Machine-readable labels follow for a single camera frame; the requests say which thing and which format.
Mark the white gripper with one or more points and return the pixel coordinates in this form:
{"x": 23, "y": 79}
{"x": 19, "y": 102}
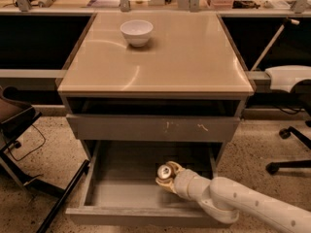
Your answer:
{"x": 185, "y": 180}

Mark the orange soda can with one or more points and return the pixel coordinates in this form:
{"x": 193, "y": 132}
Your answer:
{"x": 164, "y": 172}

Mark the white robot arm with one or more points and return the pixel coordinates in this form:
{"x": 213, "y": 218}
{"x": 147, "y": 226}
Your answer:
{"x": 223, "y": 199}

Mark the open grey middle drawer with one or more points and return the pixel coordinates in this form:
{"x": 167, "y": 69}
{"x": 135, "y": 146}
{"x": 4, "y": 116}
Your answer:
{"x": 121, "y": 188}

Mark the grey drawer cabinet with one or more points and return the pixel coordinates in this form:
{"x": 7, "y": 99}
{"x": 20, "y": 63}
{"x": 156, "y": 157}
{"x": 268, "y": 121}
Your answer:
{"x": 187, "y": 69}

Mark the closed grey top drawer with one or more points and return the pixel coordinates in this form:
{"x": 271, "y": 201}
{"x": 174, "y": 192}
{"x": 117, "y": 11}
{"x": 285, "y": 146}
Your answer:
{"x": 154, "y": 128}

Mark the white ceramic bowl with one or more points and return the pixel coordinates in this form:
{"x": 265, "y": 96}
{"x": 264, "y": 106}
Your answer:
{"x": 137, "y": 32}

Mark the white handled stick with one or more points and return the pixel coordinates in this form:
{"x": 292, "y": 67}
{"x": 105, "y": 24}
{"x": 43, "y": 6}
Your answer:
{"x": 278, "y": 33}

